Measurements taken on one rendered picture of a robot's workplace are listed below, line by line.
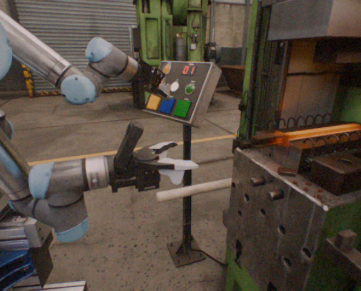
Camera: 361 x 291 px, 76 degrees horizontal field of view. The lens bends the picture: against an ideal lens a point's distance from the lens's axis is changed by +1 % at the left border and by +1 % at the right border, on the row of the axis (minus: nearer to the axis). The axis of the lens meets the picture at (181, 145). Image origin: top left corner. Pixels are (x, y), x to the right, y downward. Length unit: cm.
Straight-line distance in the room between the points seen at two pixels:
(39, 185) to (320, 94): 101
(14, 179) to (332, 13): 79
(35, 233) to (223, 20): 948
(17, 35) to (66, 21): 775
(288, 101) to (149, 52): 466
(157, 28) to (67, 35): 366
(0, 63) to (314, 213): 66
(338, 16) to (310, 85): 41
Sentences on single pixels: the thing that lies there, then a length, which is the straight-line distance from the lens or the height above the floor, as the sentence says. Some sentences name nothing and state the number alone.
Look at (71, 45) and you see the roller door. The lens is 841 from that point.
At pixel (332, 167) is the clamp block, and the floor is 98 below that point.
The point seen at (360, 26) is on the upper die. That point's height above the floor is 129.
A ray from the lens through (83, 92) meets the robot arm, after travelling 64.
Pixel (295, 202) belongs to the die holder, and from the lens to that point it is 68.
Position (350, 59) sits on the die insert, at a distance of 81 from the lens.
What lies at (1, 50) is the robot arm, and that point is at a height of 124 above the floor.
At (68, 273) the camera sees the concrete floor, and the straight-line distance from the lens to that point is 173.
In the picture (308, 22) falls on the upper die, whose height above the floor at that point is 130.
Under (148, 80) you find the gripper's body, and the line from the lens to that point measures 87.
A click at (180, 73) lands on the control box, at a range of 114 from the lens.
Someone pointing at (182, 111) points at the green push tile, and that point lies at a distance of 102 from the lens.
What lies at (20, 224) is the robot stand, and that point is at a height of 76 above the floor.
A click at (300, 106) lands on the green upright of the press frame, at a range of 105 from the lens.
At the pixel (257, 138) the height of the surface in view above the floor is 101.
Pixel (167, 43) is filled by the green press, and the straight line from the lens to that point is 538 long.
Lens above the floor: 123
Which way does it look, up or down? 22 degrees down
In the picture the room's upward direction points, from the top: straight up
